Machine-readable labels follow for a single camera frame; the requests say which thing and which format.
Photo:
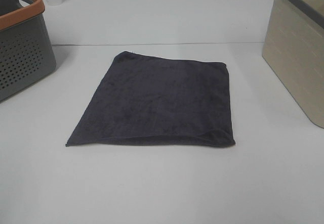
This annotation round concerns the grey basket with orange rim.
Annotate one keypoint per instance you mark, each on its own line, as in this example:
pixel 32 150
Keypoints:
pixel 26 51

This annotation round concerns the dark grey towel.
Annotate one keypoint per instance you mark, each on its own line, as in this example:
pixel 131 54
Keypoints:
pixel 146 101

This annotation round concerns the beige basket with grey rim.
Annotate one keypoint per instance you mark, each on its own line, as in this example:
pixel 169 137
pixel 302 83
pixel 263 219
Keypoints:
pixel 293 48

